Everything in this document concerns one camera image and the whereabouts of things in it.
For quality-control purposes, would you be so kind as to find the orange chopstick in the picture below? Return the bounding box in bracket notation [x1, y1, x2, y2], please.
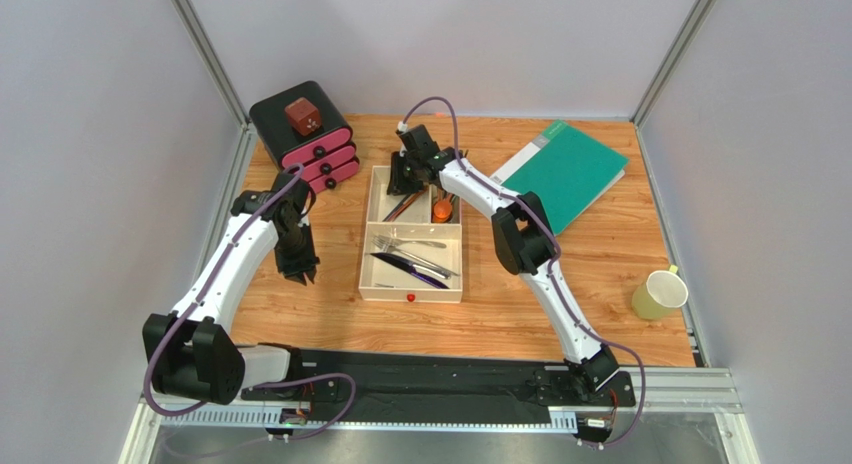
[393, 190, 431, 224]

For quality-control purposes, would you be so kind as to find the blue serrated knife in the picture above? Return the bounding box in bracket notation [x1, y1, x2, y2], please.
[370, 252, 448, 290]

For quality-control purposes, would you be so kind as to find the silver fork diagonal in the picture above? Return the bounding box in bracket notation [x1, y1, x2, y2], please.
[379, 245, 459, 276]

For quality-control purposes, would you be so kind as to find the black pink drawer box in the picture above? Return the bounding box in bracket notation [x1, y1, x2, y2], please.
[249, 80, 360, 193]

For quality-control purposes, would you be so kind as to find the yellow-green mug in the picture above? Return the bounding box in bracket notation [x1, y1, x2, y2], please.
[631, 264, 689, 320]

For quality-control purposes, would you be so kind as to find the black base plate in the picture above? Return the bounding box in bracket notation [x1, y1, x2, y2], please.
[241, 349, 637, 424]

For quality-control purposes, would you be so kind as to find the blue-grey chopstick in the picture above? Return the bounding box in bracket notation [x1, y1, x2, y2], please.
[383, 190, 424, 222]

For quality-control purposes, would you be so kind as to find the silver table knife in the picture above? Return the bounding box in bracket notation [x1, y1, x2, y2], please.
[392, 254, 452, 279]

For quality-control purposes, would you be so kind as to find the green notebook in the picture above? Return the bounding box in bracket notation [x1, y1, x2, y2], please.
[490, 120, 629, 235]

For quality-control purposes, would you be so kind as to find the white divided utensil tray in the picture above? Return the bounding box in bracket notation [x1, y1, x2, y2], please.
[358, 166, 464, 304]

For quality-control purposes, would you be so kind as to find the aluminium frame rail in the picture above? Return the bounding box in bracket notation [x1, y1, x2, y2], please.
[122, 350, 759, 463]

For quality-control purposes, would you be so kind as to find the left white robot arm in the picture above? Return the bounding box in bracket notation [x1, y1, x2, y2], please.
[142, 164, 320, 416]

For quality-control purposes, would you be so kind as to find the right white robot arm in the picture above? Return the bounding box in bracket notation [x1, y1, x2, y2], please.
[396, 122, 619, 393]

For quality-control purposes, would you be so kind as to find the brown cube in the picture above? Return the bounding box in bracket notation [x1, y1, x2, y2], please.
[284, 97, 323, 137]

